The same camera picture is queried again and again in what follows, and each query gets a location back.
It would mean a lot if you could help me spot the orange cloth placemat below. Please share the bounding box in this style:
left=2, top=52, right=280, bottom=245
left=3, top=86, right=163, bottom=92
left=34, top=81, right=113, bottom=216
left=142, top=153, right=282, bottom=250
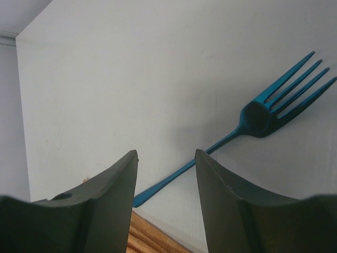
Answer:
left=126, top=211, right=191, bottom=253

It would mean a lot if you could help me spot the blue metal fork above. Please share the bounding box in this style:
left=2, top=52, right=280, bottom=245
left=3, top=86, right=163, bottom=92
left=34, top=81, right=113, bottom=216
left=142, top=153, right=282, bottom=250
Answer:
left=133, top=51, right=337, bottom=208

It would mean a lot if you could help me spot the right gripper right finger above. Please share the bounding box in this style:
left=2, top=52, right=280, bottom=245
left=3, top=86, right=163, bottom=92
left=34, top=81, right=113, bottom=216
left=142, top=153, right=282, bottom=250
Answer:
left=195, top=149, right=336, bottom=252

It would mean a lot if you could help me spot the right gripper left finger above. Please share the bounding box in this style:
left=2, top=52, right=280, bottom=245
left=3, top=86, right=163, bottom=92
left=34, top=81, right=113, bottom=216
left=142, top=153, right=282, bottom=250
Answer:
left=1, top=150, right=138, bottom=252

